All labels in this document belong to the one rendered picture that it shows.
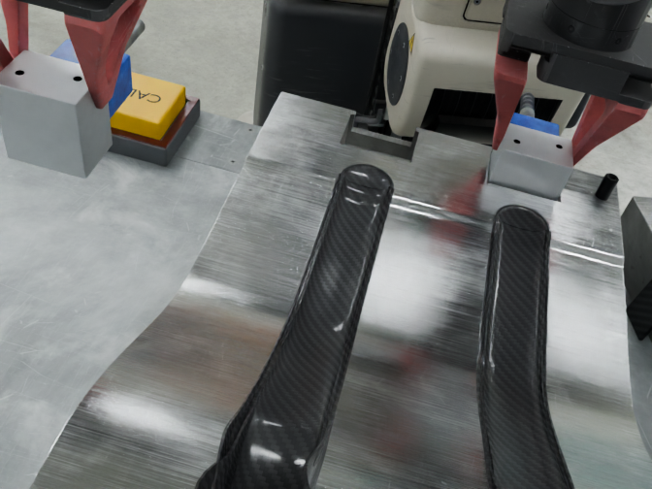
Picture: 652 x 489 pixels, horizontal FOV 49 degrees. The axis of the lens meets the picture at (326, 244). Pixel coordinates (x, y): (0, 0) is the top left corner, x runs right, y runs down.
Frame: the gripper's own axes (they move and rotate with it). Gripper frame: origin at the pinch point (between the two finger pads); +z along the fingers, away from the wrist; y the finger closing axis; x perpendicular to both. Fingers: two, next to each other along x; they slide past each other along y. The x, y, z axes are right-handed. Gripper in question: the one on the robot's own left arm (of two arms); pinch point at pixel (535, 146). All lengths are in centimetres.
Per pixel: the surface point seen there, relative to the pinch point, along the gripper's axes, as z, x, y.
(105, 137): -0.4, -12.1, -26.5
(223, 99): 90, 124, -60
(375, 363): 2.5, -20.7, -7.5
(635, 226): 6.8, 3.1, 10.7
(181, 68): 90, 134, -77
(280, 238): 3.0, -12.9, -14.8
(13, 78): -4.5, -14.1, -30.6
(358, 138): 4.2, 1.2, -12.4
